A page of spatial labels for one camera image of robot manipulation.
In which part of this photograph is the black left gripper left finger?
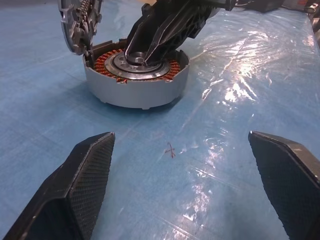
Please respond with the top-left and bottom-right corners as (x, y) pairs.
(3, 131), (116, 240)

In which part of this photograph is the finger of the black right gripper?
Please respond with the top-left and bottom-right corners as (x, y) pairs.
(144, 4), (219, 65)
(124, 0), (176, 60)

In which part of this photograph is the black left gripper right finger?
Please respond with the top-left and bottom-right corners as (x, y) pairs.
(248, 130), (320, 240)

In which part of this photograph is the grey round motor housing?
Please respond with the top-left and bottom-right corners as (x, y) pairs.
(82, 38), (190, 110)

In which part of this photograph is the grey hinged motor lid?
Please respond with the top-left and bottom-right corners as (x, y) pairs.
(56, 0), (103, 56)

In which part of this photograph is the black flat device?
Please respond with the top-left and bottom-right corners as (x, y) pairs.
(243, 0), (285, 14)

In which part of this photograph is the blue table mat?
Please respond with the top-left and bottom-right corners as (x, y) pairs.
(0, 0), (320, 240)

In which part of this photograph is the grey metal fixture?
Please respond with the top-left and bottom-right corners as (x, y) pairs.
(303, 4), (320, 48)

